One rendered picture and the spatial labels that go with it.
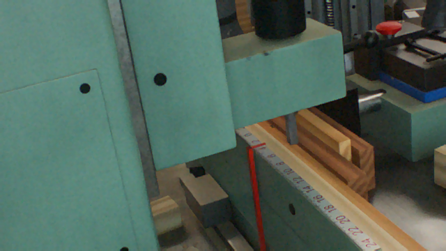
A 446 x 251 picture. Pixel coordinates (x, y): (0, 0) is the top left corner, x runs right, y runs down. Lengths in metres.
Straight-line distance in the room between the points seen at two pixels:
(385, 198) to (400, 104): 0.12
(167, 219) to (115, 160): 0.35
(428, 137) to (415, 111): 0.04
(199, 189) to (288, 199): 0.23
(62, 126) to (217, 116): 0.15
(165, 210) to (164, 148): 0.29
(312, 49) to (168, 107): 0.16
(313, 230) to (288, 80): 0.15
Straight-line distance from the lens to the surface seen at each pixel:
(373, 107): 0.80
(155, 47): 0.57
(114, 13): 0.55
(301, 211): 0.64
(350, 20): 1.45
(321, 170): 0.70
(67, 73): 0.52
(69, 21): 0.51
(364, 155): 0.72
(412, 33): 0.86
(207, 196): 0.86
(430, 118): 0.78
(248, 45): 0.67
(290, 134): 0.72
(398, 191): 0.73
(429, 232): 0.67
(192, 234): 0.88
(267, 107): 0.67
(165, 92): 0.58
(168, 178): 2.72
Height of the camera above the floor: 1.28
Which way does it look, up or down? 25 degrees down
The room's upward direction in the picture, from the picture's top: 9 degrees counter-clockwise
